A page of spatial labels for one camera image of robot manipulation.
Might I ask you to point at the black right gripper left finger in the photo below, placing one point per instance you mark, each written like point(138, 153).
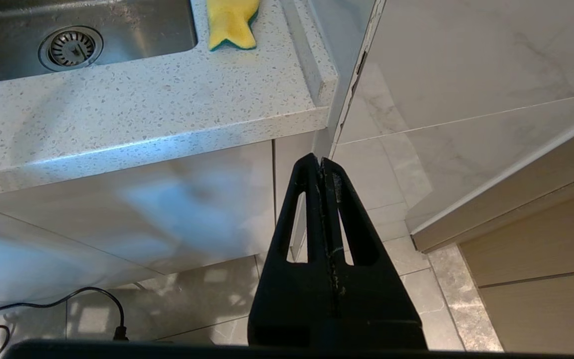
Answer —
point(291, 304)

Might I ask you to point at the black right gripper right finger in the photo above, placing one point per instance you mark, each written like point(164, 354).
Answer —
point(376, 304)

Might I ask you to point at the yellow fish-shaped sponge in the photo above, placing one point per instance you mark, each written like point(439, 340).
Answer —
point(231, 25)

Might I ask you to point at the stainless steel sink basin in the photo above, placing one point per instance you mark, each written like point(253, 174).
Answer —
point(117, 30)

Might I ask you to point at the white counter base cabinet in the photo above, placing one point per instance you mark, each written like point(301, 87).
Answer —
point(117, 214)

